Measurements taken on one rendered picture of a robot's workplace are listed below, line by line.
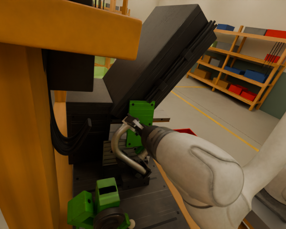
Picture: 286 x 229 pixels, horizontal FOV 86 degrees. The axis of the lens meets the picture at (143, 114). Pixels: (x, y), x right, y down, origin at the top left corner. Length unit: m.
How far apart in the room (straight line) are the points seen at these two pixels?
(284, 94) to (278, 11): 2.41
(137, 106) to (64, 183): 0.47
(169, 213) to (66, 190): 0.44
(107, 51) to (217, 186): 0.23
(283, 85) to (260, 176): 5.72
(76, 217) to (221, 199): 0.32
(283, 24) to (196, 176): 6.29
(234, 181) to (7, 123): 0.36
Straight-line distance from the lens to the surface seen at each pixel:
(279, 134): 0.46
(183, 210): 0.80
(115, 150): 0.64
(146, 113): 0.66
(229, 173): 0.28
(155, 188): 0.81
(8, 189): 0.43
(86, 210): 0.44
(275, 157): 0.46
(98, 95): 0.71
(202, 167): 0.27
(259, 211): 0.99
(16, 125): 0.32
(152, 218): 0.73
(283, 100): 6.12
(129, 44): 0.17
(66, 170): 0.86
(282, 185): 0.97
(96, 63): 3.42
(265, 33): 6.01
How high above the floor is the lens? 1.53
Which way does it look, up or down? 29 degrees down
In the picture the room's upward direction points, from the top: 13 degrees clockwise
